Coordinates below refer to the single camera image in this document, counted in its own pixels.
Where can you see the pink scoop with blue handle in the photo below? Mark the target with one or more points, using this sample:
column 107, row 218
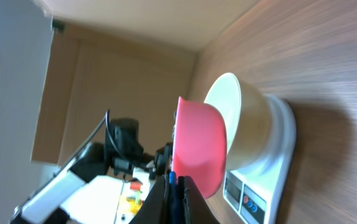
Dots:
column 199, row 147

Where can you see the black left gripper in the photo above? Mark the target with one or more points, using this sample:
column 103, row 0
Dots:
column 161, row 163

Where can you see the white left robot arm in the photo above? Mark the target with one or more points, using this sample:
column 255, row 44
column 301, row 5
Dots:
column 112, row 145

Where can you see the white digital kitchen scale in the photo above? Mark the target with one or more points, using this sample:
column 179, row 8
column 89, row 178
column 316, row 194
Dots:
column 254, row 192

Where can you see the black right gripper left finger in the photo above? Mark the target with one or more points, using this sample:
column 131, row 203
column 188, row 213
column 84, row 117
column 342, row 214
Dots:
column 154, row 208

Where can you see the white bowl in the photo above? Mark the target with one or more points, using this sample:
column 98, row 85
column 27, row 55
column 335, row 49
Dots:
column 246, row 116

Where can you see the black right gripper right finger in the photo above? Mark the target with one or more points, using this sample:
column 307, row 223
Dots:
column 195, row 208

